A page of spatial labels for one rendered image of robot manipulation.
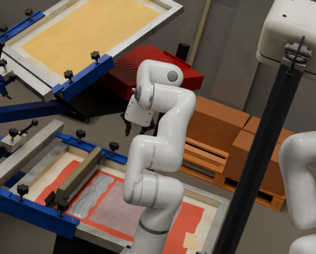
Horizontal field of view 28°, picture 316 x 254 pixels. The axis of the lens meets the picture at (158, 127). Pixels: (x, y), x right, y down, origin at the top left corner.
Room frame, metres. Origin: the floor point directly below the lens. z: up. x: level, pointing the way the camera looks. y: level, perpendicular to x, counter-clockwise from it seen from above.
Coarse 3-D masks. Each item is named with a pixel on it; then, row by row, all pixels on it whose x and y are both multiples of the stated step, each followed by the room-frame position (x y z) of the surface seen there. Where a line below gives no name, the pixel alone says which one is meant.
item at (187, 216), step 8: (64, 168) 2.31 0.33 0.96; (72, 168) 2.33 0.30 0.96; (64, 176) 2.25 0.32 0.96; (96, 176) 2.32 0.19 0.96; (112, 176) 2.36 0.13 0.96; (88, 184) 2.24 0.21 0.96; (112, 184) 2.29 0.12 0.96; (120, 184) 2.31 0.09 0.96; (88, 192) 2.18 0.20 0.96; (104, 192) 2.22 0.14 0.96; (112, 192) 2.23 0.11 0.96; (120, 192) 2.25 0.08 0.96; (112, 200) 2.17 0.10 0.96; (120, 200) 2.19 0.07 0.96; (128, 208) 2.15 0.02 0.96; (136, 208) 2.16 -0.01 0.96; (144, 208) 2.18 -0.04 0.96; (184, 208) 2.27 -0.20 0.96; (192, 208) 2.28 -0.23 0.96; (200, 208) 2.30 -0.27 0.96; (176, 216) 2.19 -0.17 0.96; (184, 216) 2.20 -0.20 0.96; (192, 216) 2.22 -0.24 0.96; (200, 216) 2.24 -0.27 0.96; (176, 224) 2.13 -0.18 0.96; (184, 224) 2.15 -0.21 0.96; (192, 224) 2.16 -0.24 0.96; (192, 232) 2.11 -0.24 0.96
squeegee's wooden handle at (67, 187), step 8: (96, 152) 2.33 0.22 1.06; (88, 160) 2.25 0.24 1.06; (96, 160) 2.33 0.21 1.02; (80, 168) 2.17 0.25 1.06; (88, 168) 2.24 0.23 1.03; (72, 176) 2.09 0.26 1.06; (80, 176) 2.15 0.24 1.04; (64, 184) 2.02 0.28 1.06; (72, 184) 2.07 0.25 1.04; (56, 192) 1.99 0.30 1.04; (64, 192) 1.99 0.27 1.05; (56, 200) 1.99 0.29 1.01
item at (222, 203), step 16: (64, 144) 2.45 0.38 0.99; (48, 160) 2.28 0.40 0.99; (32, 176) 2.13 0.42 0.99; (16, 192) 1.99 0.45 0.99; (192, 192) 2.37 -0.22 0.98; (208, 192) 2.39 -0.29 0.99; (224, 208) 2.30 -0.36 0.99; (80, 224) 1.90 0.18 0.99; (96, 240) 1.86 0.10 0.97; (112, 240) 1.86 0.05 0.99; (208, 240) 2.03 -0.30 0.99
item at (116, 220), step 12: (48, 192) 2.10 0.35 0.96; (96, 204) 2.11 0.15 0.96; (108, 204) 2.14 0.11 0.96; (72, 216) 1.99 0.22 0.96; (96, 216) 2.03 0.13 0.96; (108, 216) 2.05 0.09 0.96; (120, 216) 2.08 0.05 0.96; (132, 216) 2.10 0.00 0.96; (108, 228) 1.98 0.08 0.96; (120, 228) 2.00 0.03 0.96; (132, 228) 2.02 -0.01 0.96; (180, 228) 2.11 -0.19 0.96; (132, 240) 1.94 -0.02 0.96; (168, 240) 2.01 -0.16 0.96; (180, 240) 2.03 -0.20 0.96; (168, 252) 1.93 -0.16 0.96; (180, 252) 1.95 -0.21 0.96
